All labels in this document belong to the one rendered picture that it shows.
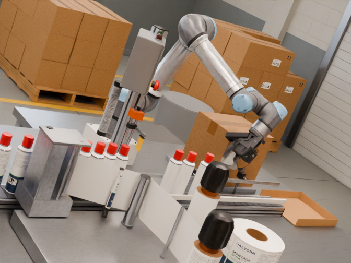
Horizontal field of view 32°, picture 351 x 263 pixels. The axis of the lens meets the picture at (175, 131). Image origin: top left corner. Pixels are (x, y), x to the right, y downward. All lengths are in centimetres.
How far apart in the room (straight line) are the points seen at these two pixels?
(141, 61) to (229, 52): 403
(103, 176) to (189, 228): 36
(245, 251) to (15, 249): 71
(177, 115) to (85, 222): 288
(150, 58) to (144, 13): 666
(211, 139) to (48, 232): 112
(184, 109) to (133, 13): 401
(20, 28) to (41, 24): 42
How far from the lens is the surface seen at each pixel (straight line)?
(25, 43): 594
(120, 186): 208
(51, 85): 577
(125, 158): 220
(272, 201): 280
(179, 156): 235
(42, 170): 191
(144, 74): 211
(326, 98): 725
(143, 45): 209
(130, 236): 206
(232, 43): 609
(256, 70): 615
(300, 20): 775
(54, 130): 195
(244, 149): 249
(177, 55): 266
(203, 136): 284
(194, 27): 250
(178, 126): 486
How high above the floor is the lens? 183
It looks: 17 degrees down
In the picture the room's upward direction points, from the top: 22 degrees clockwise
